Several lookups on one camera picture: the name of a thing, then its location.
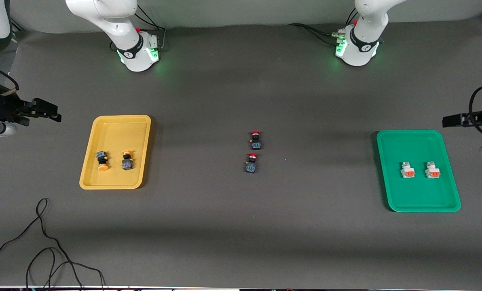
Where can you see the black push button yellow cap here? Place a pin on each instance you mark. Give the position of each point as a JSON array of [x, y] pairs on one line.
[[127, 160], [102, 160]]

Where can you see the black push button red cap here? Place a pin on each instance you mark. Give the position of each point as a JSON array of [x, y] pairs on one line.
[[252, 163], [256, 140]]

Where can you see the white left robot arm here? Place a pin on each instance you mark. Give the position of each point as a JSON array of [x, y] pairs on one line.
[[362, 48]]

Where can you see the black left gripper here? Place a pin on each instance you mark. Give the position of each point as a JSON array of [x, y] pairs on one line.
[[476, 118]]

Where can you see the green plastic tray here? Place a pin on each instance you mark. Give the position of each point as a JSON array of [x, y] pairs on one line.
[[419, 194]]

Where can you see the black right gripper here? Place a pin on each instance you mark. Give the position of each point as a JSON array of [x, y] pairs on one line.
[[6, 108]]

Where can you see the aluminium frame rail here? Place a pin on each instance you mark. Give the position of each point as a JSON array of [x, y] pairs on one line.
[[2, 25]]

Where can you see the dark grey table mat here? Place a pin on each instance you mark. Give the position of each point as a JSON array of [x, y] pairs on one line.
[[241, 242]]

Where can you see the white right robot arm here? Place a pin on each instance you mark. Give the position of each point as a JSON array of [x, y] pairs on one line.
[[103, 12]]

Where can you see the yellow plastic tray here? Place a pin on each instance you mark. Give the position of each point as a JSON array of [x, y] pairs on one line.
[[119, 133]]

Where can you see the white push button orange block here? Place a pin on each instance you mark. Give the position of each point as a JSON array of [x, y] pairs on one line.
[[432, 169], [407, 169]]

